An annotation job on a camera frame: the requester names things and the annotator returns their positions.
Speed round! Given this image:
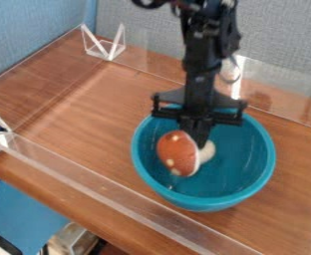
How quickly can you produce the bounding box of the blue plastic bowl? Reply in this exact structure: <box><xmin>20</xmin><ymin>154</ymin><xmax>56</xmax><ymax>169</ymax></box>
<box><xmin>131</xmin><ymin>115</ymin><xmax>277</xmax><ymax>212</ymax></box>

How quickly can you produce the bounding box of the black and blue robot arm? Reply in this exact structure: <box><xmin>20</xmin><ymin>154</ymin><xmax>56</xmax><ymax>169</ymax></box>
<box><xmin>133</xmin><ymin>0</ymin><xmax>248</xmax><ymax>147</ymax></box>

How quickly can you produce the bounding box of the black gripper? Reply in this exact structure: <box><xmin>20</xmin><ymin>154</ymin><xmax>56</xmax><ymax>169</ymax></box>
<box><xmin>153</xmin><ymin>88</ymin><xmax>248</xmax><ymax>148</ymax></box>

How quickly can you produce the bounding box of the clear acrylic corner bracket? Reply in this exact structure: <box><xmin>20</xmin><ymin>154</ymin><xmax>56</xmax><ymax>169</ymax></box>
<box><xmin>82</xmin><ymin>24</ymin><xmax>127</xmax><ymax>62</ymax></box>

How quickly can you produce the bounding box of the grey metal frame piece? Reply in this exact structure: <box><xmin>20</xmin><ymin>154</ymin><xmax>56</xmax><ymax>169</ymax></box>
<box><xmin>48</xmin><ymin>222</ymin><xmax>99</xmax><ymax>255</ymax></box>

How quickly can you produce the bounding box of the clear acrylic table barrier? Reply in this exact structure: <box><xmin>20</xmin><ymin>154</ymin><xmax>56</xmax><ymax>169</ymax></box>
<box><xmin>0</xmin><ymin>30</ymin><xmax>311</xmax><ymax>255</ymax></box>

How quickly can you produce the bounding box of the brown and white toy mushroom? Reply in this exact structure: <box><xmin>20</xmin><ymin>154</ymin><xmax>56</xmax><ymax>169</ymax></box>
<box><xmin>157</xmin><ymin>129</ymin><xmax>217</xmax><ymax>176</ymax></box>

